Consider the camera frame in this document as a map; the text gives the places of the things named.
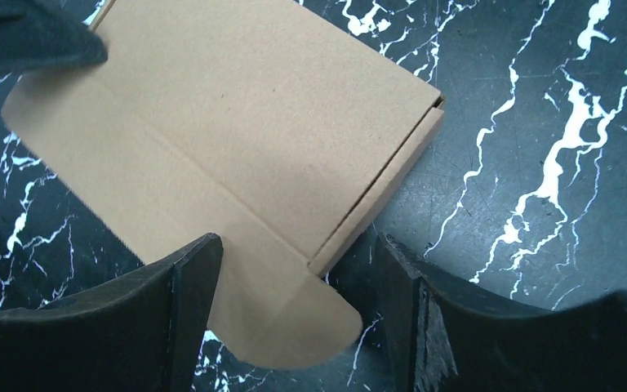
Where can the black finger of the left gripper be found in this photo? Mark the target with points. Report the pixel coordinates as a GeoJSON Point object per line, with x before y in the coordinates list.
{"type": "Point", "coordinates": [37, 35]}

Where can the brown cardboard box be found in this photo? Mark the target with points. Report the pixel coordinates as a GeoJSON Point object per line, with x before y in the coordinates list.
{"type": "Point", "coordinates": [258, 121]}

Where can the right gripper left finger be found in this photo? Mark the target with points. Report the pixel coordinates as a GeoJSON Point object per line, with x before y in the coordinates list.
{"type": "Point", "coordinates": [139, 332]}

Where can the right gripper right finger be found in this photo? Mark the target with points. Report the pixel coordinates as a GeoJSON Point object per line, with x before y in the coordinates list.
{"type": "Point", "coordinates": [447, 334]}

